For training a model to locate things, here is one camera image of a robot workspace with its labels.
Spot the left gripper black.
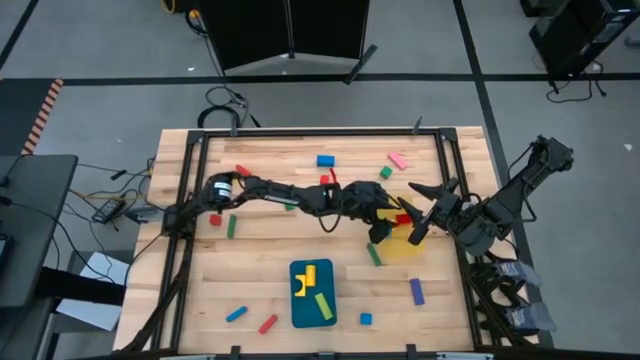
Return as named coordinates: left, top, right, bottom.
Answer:
left=342, top=179, right=403, bottom=245

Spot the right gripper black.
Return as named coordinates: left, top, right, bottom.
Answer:
left=397, top=177, right=470, bottom=246

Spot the lime green wooden block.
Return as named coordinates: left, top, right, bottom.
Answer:
left=313, top=292, right=335, bottom=322

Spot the blue plastic bin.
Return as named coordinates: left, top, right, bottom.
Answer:
left=289, top=258, right=338, bottom=330

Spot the yellow translucent plastic bin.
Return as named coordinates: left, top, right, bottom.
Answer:
left=377, top=197, right=426, bottom=261

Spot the grey patterned sandbag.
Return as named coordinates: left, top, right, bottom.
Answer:
left=497, top=259, right=544, bottom=289
left=505, top=302, right=557, bottom=335

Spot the black folding partition screen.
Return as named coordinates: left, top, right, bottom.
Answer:
left=198, top=0, right=379, bottom=85

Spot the black equipment cabinet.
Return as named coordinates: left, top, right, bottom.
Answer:
left=528, top=0, right=640, bottom=81

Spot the black power adapter brick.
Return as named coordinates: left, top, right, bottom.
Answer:
left=92, top=198, right=126, bottom=225

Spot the white paper sheet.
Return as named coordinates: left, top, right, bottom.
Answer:
left=55, top=251, right=132, bottom=332

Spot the black desk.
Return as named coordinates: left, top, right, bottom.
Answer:
left=0, top=153, right=80, bottom=309

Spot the black mat with hazard edge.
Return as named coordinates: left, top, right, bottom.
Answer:
left=0, top=78, right=65, bottom=156

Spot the left arm cable loop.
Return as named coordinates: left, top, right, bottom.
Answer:
left=318, top=207, right=347, bottom=235

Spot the black cable bundle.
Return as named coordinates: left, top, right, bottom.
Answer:
left=462, top=254, right=524, bottom=346

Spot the black cabinet cable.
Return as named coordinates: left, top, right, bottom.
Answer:
left=545, top=62, right=609, bottom=105

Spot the black coiled floor cable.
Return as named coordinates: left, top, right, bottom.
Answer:
left=196, top=85, right=262, bottom=130

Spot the yellow power cable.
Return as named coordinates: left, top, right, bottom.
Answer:
left=159, top=0, right=203, bottom=22

